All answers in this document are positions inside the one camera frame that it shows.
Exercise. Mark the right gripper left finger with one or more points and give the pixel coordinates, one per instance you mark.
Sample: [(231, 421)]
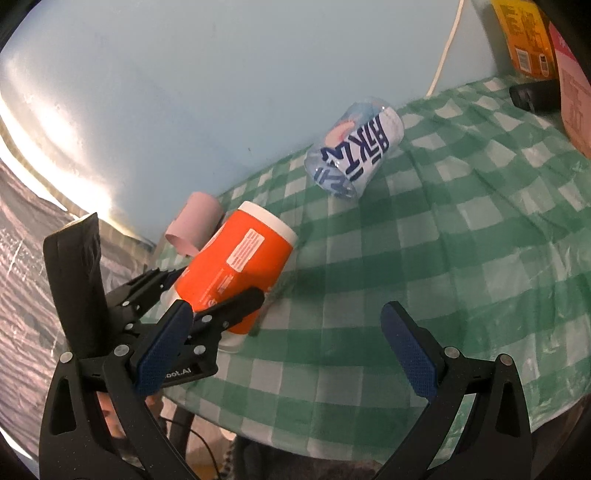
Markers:
[(73, 442)]

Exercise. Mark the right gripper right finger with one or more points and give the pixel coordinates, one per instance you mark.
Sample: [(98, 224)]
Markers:
[(496, 442)]

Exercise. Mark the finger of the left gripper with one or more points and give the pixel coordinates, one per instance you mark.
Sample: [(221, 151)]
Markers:
[(145, 290), (208, 325)]

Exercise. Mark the orange and white paper cup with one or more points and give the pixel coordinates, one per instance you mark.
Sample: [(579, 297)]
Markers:
[(249, 250)]

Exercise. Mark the pink plastic cup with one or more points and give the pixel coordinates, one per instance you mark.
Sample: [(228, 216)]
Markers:
[(195, 224)]

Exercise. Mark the grey patterned curtain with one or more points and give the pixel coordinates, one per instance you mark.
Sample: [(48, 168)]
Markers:
[(31, 335)]

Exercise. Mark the green checkered tablecloth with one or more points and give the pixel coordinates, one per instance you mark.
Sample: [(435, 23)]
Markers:
[(479, 226)]

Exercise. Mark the black rectangular device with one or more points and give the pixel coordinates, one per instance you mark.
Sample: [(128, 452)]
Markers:
[(538, 97)]

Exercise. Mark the pink paper package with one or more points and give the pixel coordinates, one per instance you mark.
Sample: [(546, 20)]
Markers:
[(575, 94)]

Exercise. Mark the orange yellow snack package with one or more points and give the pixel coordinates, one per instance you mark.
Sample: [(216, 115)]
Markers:
[(525, 28)]

